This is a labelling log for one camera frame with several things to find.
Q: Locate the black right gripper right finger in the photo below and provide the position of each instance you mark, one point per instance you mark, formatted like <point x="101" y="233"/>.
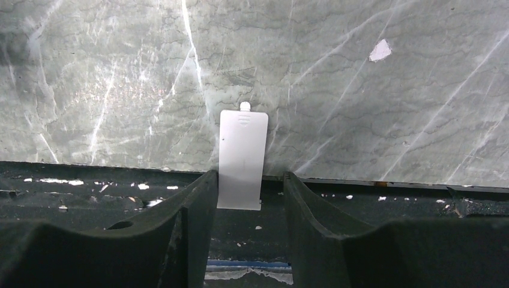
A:
<point x="330" y="248"/>

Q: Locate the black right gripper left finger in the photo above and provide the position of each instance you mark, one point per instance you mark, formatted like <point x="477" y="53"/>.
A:
<point x="165" y="246"/>

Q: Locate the white battery cover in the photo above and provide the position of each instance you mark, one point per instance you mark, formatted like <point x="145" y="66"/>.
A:
<point x="242" y="143"/>

